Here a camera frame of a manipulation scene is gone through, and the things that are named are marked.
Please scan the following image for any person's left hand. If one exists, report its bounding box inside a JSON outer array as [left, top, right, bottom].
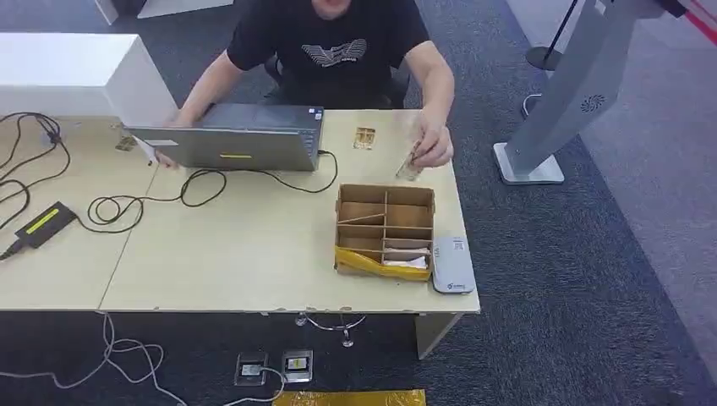
[[411, 109, 455, 169]]

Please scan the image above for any pale card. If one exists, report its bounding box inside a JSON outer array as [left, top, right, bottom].
[[394, 140, 424, 182]]

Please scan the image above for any grey laptop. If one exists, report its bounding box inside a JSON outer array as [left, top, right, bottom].
[[123, 103, 326, 173]]

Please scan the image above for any wooden divided card box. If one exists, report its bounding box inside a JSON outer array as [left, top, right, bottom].
[[334, 184, 436, 283]]

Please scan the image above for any white cards stack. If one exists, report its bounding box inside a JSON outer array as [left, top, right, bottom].
[[383, 255, 430, 270]]

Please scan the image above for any person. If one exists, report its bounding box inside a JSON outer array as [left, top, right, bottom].
[[154, 0, 456, 170]]

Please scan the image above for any grey card reader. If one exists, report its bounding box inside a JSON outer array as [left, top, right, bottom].
[[431, 236, 477, 295]]

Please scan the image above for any black power adapter yellow label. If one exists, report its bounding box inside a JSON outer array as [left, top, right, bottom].
[[14, 201, 79, 250]]

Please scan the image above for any white cabinet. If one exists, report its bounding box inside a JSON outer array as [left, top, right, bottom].
[[0, 32, 179, 129]]

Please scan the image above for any grey kiosk stand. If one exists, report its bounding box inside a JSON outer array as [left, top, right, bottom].
[[492, 0, 668, 186]]

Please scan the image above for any white furniture panel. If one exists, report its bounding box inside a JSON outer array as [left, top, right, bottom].
[[94, 0, 237, 26]]

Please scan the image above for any pale desk leg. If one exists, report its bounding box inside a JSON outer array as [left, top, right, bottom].
[[415, 312, 463, 359]]

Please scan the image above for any metal under-desk hook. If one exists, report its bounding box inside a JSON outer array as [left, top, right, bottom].
[[295, 312, 367, 348]]

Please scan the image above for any dark floor socket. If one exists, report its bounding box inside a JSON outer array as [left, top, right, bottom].
[[233, 351, 269, 387]]

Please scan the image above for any silver floor socket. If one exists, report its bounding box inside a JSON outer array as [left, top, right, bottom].
[[281, 348, 315, 384]]

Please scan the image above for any yellow floor tape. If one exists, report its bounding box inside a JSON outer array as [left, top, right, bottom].
[[272, 389, 427, 406]]

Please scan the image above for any red barrier belt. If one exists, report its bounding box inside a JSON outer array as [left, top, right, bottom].
[[680, 0, 717, 46]]

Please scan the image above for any black laptop power cable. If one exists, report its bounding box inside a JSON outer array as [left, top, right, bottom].
[[75, 149, 339, 235]]

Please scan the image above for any white cable by stand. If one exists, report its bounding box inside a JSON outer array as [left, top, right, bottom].
[[522, 92, 544, 120]]

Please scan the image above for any black looped cable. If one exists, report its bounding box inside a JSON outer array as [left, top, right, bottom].
[[0, 112, 73, 233]]

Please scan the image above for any black stanchion post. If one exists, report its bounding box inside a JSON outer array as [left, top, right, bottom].
[[525, 0, 581, 71]]

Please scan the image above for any long white floor cable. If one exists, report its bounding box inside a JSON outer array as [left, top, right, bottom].
[[0, 312, 189, 406]]

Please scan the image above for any white socket cable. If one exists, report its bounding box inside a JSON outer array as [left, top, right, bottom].
[[223, 366, 287, 406]]

